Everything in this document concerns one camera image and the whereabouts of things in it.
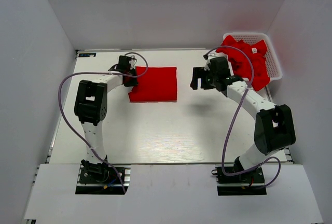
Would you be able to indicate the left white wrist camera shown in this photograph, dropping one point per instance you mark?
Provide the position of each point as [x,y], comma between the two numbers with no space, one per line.
[132,63]

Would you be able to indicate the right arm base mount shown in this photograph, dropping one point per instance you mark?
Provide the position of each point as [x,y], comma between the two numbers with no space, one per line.
[247,184]

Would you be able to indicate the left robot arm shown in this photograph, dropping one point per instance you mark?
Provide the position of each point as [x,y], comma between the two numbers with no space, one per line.
[91,109]

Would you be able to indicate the white plastic basket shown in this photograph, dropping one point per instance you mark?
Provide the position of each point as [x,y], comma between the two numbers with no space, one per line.
[272,64]

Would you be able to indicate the red t shirt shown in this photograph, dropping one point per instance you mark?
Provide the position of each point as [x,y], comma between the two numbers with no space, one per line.
[158,84]

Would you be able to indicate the blue table label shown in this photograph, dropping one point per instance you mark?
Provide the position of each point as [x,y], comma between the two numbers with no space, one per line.
[86,55]

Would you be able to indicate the red t shirts pile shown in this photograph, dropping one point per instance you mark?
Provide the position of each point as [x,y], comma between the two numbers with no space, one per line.
[247,61]

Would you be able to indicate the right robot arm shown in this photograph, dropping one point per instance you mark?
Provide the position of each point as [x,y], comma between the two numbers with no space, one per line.
[274,128]

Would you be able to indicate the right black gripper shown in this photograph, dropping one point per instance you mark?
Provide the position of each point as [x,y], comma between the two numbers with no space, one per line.
[199,72]

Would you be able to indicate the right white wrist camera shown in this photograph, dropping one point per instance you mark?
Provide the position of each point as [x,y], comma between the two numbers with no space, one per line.
[207,66]

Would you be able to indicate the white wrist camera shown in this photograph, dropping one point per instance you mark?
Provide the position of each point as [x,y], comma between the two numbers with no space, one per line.
[207,66]
[132,63]

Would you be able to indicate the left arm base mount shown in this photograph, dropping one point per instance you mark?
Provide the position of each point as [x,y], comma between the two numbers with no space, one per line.
[98,181]

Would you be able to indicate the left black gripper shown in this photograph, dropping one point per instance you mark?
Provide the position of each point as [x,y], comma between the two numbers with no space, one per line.
[134,82]

